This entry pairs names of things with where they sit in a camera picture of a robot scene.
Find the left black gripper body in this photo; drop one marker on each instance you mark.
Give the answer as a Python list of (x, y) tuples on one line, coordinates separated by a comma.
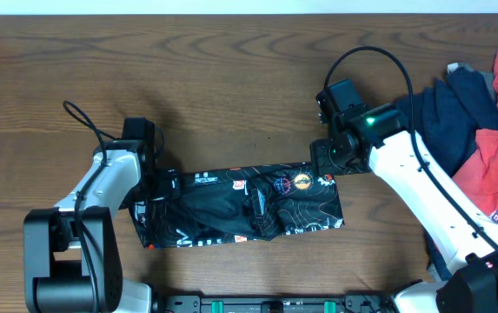
[(170, 183)]

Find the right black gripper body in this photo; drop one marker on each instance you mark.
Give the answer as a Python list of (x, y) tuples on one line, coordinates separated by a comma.
[(331, 156)]

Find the navy blue garment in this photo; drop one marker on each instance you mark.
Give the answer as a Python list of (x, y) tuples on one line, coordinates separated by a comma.
[(448, 114)]

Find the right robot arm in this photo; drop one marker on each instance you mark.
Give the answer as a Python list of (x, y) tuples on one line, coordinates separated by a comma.
[(383, 141)]

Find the black orange-patterned jersey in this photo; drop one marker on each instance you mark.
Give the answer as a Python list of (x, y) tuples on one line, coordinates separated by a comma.
[(240, 204)]

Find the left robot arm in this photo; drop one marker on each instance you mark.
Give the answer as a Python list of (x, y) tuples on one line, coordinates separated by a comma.
[(70, 255)]

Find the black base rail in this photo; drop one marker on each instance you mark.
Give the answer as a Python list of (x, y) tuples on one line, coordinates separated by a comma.
[(350, 303)]

